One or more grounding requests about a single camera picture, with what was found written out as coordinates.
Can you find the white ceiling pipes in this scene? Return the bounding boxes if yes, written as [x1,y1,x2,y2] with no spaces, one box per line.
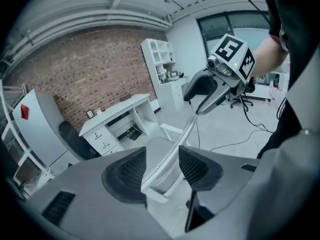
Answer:
[4,7,173,60]

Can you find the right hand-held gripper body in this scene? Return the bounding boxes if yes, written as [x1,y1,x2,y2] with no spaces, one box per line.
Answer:
[207,33,256,89]

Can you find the long black floor cable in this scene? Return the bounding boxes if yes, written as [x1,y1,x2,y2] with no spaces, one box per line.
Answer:
[209,128,266,153]

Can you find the black folding chair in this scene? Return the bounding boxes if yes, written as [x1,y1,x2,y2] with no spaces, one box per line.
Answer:
[58,120,101,161]

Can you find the grey fridge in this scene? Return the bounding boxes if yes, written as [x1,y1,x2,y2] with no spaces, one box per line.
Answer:
[12,88,82,175]

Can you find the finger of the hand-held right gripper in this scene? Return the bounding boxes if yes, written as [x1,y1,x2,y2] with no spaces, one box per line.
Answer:
[183,69,219,102]
[195,76,233,116]

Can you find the white grey office chair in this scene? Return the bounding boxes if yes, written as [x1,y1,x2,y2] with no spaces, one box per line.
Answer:
[119,113,201,205]

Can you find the white desk with drawers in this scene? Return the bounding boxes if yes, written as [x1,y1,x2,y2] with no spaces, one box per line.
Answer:
[78,93,160,157]

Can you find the person's black clothing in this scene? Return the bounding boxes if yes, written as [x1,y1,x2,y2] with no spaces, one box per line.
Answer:
[256,0,320,160]

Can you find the black framed screen device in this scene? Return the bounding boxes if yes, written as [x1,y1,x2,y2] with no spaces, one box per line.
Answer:
[169,70,186,80]

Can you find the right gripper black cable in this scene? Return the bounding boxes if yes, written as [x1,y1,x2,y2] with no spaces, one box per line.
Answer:
[238,93,276,135]

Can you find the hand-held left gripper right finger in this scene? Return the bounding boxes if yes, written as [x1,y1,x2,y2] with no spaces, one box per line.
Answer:
[178,143,296,237]

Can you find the person's right forearm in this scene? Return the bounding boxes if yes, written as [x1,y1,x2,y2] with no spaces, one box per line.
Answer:
[249,35,291,79]

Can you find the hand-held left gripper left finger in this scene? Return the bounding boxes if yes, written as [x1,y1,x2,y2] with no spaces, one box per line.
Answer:
[24,146,173,240]

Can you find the red fridge sticker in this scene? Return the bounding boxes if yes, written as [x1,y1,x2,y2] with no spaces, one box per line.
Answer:
[20,104,31,120]

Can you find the dark framed window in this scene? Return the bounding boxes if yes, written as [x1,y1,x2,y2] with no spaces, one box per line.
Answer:
[196,10,273,67]

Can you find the black router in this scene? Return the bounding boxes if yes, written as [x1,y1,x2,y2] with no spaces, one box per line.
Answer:
[124,125,141,141]

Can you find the white red printed bags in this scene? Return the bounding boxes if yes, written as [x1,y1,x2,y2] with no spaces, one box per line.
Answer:
[268,78,291,102]

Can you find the white drawer with black handle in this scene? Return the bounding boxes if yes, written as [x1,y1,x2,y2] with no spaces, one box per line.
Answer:
[86,126,112,144]
[96,136,119,155]
[103,148,124,158]

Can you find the white bookcase cabinet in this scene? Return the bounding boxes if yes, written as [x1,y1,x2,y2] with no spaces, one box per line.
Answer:
[140,38,191,112]

